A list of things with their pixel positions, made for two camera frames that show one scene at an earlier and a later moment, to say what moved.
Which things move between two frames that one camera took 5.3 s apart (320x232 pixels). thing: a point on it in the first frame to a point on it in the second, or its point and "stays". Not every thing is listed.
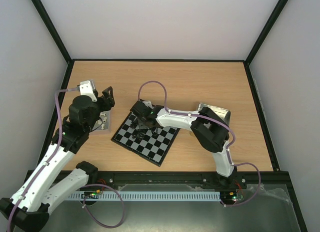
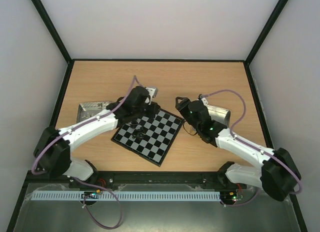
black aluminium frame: x=272 y=179 stays
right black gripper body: x=141 y=123 to x=185 y=106
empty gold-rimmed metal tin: x=223 y=114 stays
